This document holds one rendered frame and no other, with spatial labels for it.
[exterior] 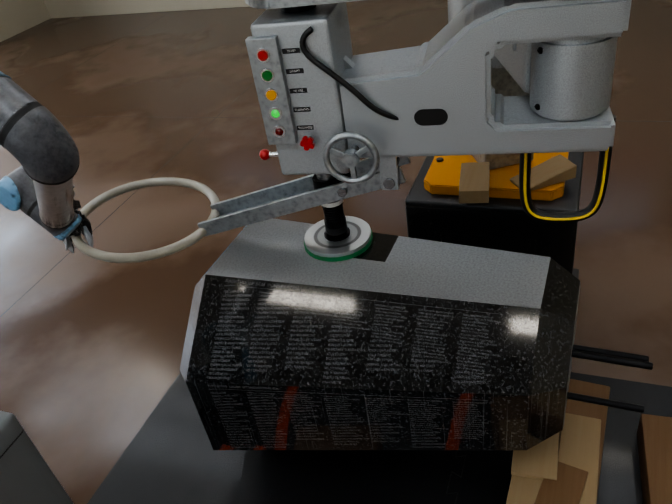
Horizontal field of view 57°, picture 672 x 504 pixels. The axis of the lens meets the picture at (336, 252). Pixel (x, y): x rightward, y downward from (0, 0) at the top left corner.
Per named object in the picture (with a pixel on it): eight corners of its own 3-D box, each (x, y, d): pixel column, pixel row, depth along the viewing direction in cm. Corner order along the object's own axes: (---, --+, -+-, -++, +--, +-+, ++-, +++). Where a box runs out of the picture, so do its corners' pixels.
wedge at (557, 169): (559, 166, 225) (560, 153, 222) (576, 177, 217) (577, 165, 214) (509, 180, 222) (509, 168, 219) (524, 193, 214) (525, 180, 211)
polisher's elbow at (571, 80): (519, 98, 166) (521, 23, 155) (592, 87, 165) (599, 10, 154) (541, 128, 150) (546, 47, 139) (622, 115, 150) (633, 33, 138)
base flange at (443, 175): (448, 134, 267) (448, 123, 264) (570, 137, 249) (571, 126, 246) (421, 194, 230) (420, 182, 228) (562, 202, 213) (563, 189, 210)
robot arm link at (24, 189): (28, 205, 172) (58, 182, 181) (-7, 177, 171) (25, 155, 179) (20, 223, 179) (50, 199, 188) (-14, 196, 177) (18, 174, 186)
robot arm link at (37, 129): (92, 136, 127) (87, 221, 188) (41, 94, 125) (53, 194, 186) (50, 176, 122) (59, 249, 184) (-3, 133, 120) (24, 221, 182)
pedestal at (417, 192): (440, 259, 318) (433, 125, 276) (578, 272, 295) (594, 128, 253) (408, 350, 270) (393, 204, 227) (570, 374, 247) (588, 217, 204)
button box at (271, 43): (299, 139, 168) (278, 33, 152) (296, 144, 166) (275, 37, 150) (271, 140, 170) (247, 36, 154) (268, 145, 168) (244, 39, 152)
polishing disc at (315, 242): (323, 266, 186) (323, 262, 186) (293, 235, 202) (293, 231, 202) (384, 239, 193) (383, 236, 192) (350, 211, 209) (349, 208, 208)
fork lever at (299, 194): (412, 155, 186) (406, 141, 183) (404, 189, 171) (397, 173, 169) (221, 210, 213) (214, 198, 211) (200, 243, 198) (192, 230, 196)
